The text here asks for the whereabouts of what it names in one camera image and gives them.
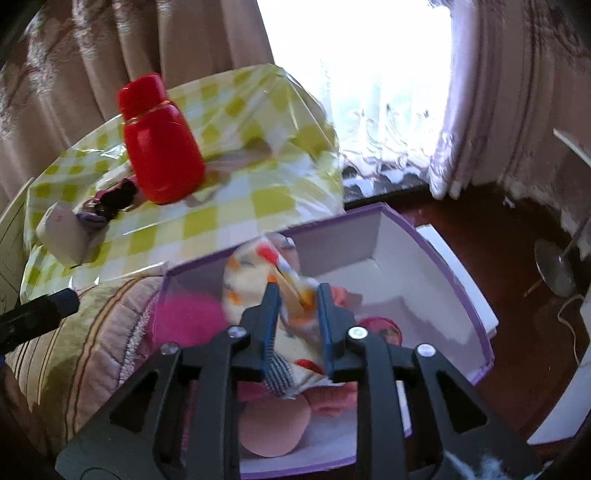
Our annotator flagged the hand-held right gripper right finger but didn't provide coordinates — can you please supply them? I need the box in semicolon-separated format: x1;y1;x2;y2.
316;282;541;480

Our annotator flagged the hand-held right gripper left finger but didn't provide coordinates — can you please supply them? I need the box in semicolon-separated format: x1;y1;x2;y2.
55;282;282;480

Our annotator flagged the magenta fuzzy cloth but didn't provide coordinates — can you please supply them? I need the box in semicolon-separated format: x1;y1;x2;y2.
154;295;229;356

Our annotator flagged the pink round coin purse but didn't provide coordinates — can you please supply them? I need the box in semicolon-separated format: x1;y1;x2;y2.
358;316;402;347

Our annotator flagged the green checked plastic tablecloth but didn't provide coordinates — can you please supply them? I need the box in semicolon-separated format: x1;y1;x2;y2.
21;65;347;301

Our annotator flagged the white carved cabinet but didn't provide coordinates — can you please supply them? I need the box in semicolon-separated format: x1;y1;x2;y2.
0;178;35;315

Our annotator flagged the red thermos jug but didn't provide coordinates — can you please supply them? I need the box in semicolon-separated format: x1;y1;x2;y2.
116;74;206;205

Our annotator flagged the beige soft ball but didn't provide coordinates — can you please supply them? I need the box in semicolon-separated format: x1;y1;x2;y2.
240;394;311;459

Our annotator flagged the striped towel cushion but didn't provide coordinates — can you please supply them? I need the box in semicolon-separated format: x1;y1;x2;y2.
4;274;185;462

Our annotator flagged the metal floor stand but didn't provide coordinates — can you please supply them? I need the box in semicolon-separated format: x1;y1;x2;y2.
524;217;591;298

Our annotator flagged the beige curtain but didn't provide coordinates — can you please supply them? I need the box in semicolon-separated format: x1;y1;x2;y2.
0;0;278;208

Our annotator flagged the lavender lace curtain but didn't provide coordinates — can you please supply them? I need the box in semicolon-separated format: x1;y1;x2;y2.
427;0;591;232

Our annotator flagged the purple cardboard box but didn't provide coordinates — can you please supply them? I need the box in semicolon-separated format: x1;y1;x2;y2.
159;202;495;480

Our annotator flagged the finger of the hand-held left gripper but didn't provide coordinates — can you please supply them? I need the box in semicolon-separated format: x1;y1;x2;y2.
0;288;80;356

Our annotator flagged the white orange printed cloth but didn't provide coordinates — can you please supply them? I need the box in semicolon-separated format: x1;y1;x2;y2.
222;233;333;400

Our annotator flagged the white sheer curtain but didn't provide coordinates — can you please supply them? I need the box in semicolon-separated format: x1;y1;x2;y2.
256;0;453;181

